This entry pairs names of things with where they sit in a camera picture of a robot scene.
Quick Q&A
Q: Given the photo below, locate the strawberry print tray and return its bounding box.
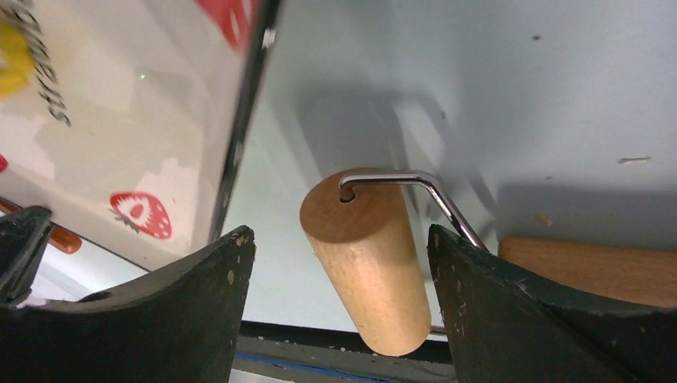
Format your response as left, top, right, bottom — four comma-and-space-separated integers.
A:
1, 1, 281, 270

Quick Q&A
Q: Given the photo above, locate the orange handled scraper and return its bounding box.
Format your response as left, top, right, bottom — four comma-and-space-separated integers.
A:
1, 198, 82, 255

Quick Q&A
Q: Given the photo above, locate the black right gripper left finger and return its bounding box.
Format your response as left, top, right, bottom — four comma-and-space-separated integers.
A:
1, 226, 256, 382

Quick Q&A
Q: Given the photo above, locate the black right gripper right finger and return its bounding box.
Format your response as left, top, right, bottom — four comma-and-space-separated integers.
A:
427, 224, 676, 382

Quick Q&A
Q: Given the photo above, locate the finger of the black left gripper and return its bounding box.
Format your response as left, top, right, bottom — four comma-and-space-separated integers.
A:
1, 206, 53, 306

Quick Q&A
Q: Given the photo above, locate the aluminium frame rail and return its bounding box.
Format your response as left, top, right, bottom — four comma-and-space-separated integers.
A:
233, 321, 457, 382

